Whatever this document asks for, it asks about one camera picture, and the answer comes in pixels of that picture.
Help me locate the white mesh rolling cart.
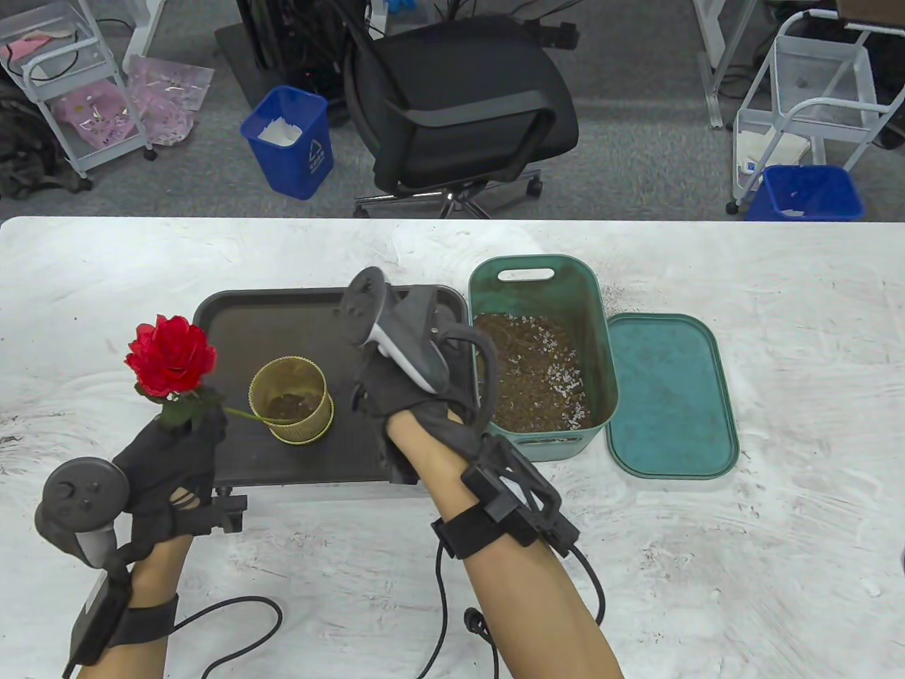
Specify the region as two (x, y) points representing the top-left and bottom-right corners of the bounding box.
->
(726, 11), (905, 215)

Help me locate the grey and white hand controller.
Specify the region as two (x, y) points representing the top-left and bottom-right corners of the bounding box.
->
(339, 267), (499, 446)

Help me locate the black computer tower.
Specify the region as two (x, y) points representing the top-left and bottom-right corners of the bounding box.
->
(237, 0), (372, 100)

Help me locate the teal plastic storage box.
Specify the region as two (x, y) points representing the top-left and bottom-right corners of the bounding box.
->
(468, 255), (621, 463)

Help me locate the person's right forearm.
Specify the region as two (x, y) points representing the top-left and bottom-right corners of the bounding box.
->
(387, 410), (623, 679)

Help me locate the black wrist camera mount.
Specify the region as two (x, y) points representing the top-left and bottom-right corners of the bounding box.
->
(433, 435), (580, 561)

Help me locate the person's left forearm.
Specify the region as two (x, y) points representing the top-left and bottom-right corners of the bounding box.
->
(78, 534), (195, 679)

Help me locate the blue bin with white symbol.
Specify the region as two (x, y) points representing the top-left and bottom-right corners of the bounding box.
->
(240, 86), (334, 201)

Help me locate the person's right hand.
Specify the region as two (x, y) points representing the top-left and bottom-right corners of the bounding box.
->
(350, 339), (490, 487)

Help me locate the pink plastic bag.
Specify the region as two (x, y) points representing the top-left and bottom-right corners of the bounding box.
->
(127, 55), (215, 147)
(53, 79), (142, 149)

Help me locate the black office chair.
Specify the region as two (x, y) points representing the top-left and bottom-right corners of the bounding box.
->
(344, 14), (580, 220)

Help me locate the brown cardboard box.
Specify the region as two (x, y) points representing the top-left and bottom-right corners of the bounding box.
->
(834, 0), (905, 29)

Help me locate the teal plastic lid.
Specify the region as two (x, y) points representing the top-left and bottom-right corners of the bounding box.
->
(606, 313), (740, 480)

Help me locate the crumpled white paper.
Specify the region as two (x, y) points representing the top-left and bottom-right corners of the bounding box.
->
(258, 119), (305, 147)

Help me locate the brown plastic tray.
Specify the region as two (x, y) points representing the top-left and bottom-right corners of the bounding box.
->
(189, 285), (476, 489)

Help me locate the black cable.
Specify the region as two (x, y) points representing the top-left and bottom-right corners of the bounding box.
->
(173, 596), (284, 679)
(417, 538), (607, 679)

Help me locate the white desk leg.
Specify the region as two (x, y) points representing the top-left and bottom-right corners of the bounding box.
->
(693, 0), (757, 129)
(124, 0), (185, 75)

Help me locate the person's left hand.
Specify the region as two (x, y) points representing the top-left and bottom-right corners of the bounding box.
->
(113, 407), (228, 564)

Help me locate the plain blue bin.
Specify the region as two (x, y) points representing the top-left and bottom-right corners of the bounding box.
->
(745, 165), (866, 222)

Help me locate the dark fabric bag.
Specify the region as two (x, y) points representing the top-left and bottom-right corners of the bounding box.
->
(0, 74), (93, 201)

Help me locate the red artificial rose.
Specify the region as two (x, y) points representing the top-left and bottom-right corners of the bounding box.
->
(125, 315), (291, 430)

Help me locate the white box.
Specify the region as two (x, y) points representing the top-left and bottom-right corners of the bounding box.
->
(735, 131), (810, 178)

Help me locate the gold ribbed flower pot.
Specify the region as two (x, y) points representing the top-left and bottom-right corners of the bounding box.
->
(247, 356), (334, 445)

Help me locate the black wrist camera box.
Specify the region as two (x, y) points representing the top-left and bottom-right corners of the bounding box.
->
(62, 569), (179, 673)

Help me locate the brown potting mix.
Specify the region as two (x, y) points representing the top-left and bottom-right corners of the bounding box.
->
(472, 313), (593, 434)
(267, 393), (319, 423)

